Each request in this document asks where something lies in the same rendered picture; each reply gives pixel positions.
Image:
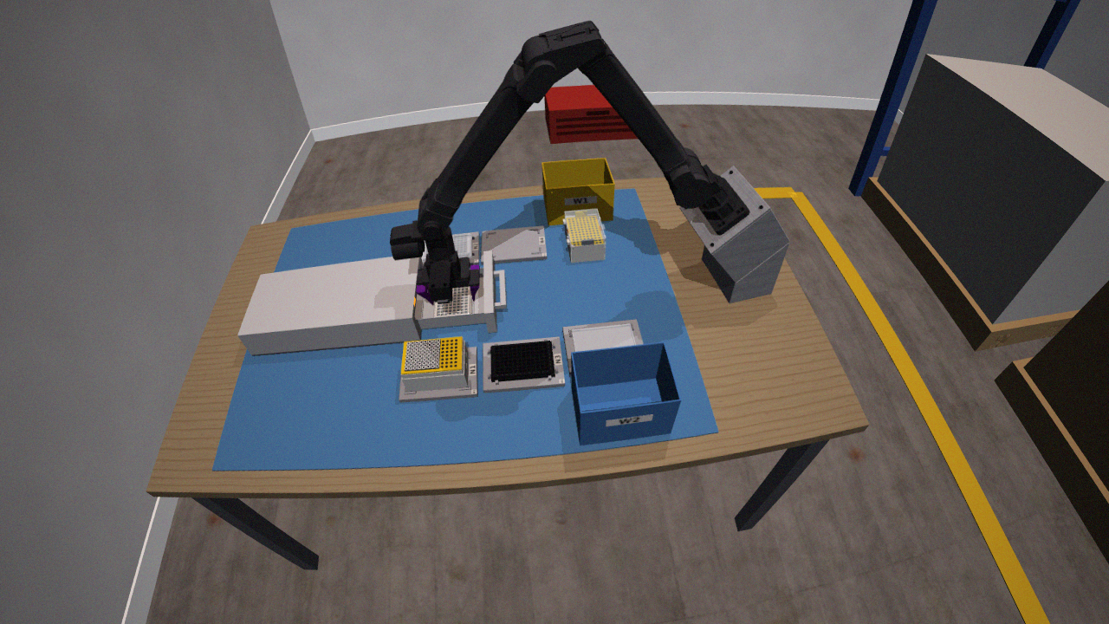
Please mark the blue open-top bin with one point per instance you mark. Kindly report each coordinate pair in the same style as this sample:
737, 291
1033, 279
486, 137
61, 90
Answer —
612, 381

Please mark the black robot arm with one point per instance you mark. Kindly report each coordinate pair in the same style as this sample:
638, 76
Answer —
579, 46

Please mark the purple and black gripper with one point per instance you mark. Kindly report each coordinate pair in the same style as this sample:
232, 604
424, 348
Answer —
469, 278

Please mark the blue bench mat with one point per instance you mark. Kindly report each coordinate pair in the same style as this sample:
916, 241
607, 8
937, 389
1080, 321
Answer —
339, 408

